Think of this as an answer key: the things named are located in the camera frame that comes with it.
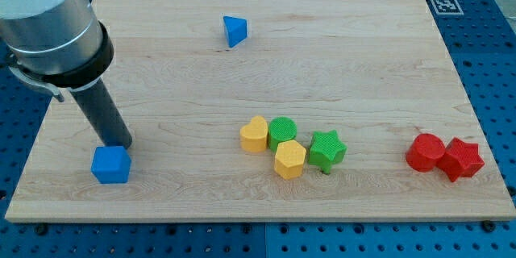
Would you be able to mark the red star block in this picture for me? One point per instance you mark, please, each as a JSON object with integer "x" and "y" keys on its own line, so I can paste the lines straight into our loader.
{"x": 461, "y": 159}

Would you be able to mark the green star block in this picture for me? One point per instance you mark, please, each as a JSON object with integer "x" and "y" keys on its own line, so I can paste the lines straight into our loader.
{"x": 326, "y": 150}

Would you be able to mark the white fiducial marker tag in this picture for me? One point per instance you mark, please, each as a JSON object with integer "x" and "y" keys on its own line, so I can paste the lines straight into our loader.
{"x": 446, "y": 7}

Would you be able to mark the wooden board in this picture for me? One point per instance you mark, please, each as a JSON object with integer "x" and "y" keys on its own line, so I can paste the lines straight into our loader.
{"x": 376, "y": 71}

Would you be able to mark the blue triangle block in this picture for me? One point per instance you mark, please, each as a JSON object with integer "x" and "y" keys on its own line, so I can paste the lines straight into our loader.
{"x": 236, "y": 30}

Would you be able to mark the yellow hexagon block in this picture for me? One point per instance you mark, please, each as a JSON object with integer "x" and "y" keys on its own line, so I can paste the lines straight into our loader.
{"x": 289, "y": 159}

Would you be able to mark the green cylinder block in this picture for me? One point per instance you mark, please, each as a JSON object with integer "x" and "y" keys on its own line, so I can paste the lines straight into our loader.
{"x": 281, "y": 129}

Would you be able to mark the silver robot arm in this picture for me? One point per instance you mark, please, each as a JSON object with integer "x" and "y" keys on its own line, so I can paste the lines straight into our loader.
{"x": 58, "y": 45}

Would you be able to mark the blue cube block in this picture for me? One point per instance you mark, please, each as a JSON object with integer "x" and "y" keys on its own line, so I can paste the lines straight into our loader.
{"x": 111, "y": 165}

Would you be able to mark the red cylinder block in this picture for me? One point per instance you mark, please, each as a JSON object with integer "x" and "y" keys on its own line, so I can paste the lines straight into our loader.
{"x": 425, "y": 152}

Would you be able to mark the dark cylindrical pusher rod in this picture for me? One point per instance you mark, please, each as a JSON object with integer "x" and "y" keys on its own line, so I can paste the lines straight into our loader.
{"x": 98, "y": 107}

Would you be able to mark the yellow heart block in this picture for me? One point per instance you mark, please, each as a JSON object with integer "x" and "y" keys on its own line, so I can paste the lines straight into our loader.
{"x": 253, "y": 136}

